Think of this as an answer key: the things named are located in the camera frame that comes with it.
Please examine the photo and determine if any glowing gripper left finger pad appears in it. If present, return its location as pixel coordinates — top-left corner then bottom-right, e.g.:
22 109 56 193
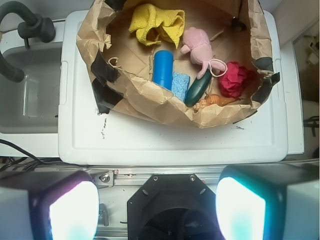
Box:
0 170 100 240

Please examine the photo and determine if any glowing gripper right finger pad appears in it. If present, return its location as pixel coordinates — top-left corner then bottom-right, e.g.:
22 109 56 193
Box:
215 163 320 240

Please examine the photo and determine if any red crumpled cloth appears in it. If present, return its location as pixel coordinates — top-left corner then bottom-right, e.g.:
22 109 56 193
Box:
218 61 257 99

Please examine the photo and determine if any yellow knitted cloth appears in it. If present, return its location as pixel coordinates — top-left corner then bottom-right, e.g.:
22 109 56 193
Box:
128 3 185 48

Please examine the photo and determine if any white plastic cooler lid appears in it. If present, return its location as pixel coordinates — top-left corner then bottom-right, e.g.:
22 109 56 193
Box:
58 10 288 166

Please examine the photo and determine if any grey sink basin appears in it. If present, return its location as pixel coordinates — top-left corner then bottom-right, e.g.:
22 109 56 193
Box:
0 42 62 134

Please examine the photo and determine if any orange conch seashell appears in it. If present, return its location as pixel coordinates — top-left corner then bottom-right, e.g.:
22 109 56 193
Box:
192 94 238 111

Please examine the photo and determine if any dark green oval object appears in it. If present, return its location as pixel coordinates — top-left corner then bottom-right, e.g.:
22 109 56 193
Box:
184 70 212 107

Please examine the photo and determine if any light blue sponge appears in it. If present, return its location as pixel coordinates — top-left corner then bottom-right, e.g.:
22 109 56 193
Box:
171 72 190 102

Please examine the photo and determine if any crumpled brown paper bag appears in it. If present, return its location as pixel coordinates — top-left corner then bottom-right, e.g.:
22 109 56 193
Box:
76 0 280 129

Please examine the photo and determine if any blue plastic cylinder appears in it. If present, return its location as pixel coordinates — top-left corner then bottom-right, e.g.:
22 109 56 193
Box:
152 50 174 91

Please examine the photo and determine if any pink plush toy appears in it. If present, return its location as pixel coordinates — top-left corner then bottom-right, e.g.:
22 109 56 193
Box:
180 27 228 80

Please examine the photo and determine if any aluminium extrusion rail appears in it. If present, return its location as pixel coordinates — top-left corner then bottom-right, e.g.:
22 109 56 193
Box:
85 165 225 188

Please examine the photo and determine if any black cable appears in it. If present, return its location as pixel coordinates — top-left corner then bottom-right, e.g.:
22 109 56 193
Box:
0 139 61 172

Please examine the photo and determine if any black octagonal mount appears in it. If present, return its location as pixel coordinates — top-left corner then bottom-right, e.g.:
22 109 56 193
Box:
127 174 224 240

